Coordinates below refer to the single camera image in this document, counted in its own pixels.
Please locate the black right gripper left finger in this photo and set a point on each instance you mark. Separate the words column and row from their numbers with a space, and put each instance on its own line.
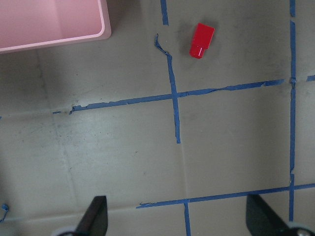
column 95, row 220

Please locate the pink plastic box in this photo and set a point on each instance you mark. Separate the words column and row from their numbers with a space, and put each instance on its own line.
column 31, row 24

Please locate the red toy block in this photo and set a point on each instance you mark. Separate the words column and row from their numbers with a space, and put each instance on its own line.
column 201, row 40

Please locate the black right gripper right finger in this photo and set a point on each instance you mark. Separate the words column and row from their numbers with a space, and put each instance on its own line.
column 261, row 220

